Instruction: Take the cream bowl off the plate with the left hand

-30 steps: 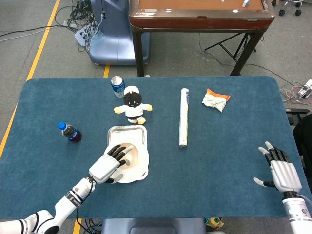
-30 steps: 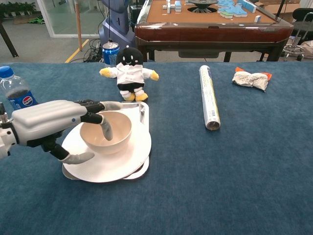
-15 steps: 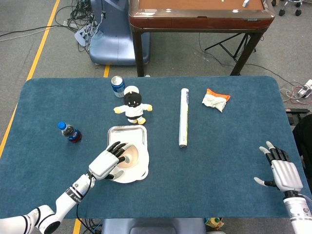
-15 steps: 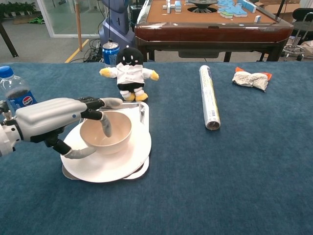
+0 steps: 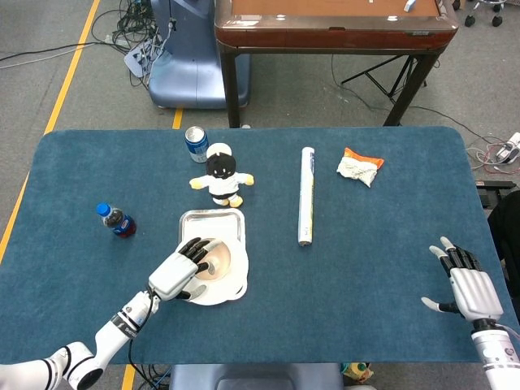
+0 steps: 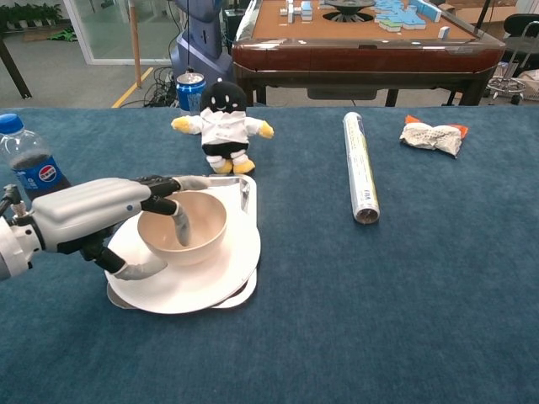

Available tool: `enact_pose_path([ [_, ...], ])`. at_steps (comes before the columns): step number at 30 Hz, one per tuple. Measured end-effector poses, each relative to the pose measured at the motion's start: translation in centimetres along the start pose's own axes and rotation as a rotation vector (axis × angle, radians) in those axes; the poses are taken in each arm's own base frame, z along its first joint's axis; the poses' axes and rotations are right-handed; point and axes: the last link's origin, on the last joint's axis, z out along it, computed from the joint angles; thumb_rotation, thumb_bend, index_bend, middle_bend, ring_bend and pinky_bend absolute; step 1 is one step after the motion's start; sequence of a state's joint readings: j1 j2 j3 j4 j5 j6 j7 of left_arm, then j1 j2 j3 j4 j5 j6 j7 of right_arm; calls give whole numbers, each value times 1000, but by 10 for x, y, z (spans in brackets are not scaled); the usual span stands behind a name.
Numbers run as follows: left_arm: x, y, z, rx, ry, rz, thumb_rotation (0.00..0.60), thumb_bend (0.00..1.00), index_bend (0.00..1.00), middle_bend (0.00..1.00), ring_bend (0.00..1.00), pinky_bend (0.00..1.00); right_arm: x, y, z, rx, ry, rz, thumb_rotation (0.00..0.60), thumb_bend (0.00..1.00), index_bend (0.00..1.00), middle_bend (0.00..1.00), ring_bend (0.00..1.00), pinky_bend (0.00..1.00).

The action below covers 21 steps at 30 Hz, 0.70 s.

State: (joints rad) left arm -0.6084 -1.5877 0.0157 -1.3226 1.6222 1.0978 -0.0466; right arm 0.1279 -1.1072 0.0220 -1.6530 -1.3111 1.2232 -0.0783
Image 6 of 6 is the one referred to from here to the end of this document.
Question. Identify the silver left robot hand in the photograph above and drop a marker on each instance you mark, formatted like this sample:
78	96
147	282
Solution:
84	210

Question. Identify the beige round bowl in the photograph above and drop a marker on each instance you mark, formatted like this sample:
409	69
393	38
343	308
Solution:
206	235

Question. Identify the blue purple robot base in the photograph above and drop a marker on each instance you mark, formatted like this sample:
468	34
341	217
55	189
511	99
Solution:
202	46

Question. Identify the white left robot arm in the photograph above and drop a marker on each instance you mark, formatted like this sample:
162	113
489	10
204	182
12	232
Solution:
12	248

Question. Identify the Pepsi cola plastic bottle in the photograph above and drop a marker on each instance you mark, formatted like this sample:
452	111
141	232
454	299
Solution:
25	147

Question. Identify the white round plate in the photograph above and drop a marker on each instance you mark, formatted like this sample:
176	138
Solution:
189	290

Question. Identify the stainless steel rectangular tray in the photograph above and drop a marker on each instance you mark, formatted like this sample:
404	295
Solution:
236	180

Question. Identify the blue soda can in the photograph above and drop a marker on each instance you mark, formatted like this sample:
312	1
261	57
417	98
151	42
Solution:
187	93

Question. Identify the black slanted table leg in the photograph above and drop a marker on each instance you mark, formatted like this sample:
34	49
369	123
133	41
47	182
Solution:
14	69

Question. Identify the black plush toy white shirt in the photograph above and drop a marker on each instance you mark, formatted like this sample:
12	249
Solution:
223	130

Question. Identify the wooden pole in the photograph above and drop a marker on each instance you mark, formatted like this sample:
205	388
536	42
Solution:
135	42

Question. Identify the green cloth on floor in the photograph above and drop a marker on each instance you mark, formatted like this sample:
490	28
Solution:
63	35

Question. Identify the row of potted plants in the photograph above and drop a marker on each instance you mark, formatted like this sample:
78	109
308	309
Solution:
29	14

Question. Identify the cling film roll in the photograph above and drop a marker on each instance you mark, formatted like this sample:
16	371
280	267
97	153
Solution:
360	168

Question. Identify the small mahjong tile stack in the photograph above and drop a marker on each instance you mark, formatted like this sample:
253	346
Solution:
300	10

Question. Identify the blue carpet tablecloth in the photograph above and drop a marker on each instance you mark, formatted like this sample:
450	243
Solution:
379	315

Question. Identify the brown mahjong table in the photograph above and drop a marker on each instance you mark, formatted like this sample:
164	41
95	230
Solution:
362	56

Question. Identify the black mahjong table centre dome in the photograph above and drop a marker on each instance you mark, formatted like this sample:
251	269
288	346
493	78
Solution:
348	7

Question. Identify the crumpled white orange snack packet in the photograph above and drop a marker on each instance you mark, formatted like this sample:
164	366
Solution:
429	136

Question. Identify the blue white mahjong tile pile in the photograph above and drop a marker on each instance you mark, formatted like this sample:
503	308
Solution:
400	14

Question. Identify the single mahjong tile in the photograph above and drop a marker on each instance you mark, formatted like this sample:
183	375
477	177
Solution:
443	32

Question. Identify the black office chair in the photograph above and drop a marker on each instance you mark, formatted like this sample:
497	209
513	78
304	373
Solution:
520	25

